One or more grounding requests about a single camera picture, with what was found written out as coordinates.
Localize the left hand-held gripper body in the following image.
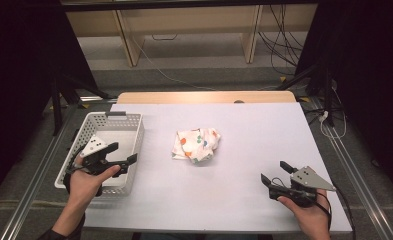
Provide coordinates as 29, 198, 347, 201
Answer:
72, 134, 129, 178

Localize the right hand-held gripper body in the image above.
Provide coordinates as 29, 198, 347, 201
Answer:
268, 165, 337, 208

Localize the person's right hand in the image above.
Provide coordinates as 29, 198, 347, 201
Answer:
277, 189, 332, 240

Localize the person's left hand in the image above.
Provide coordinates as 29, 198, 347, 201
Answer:
65, 156, 122, 215

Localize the white perforated plastic basket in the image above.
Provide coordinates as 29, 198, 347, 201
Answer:
54, 111, 146, 197

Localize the black tripod stand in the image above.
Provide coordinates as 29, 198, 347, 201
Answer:
48, 73, 112, 137
276, 59, 337, 128

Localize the white cloth with coloured dots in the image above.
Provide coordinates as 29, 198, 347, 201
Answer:
171, 127, 222, 165

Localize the light wooden table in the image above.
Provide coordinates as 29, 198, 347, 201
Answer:
116, 90, 297, 105

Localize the black curtain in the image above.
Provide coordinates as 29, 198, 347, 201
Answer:
0, 0, 100, 209
294, 0, 393, 203

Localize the light wooden shelf unit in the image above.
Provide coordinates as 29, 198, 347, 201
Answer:
65, 4, 318, 68

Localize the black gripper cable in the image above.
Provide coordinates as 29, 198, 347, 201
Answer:
317, 186, 358, 240
63, 145, 86, 196

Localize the aluminium frame rail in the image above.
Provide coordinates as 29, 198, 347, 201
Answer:
0, 95, 118, 240
308, 98, 393, 240

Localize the white cable with plug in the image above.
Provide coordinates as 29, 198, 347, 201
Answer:
318, 87, 348, 140

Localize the thin white floor cable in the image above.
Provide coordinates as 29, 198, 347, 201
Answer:
130, 33, 218, 92

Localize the bundle of black cables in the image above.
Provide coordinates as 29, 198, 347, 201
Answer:
257, 4, 307, 76

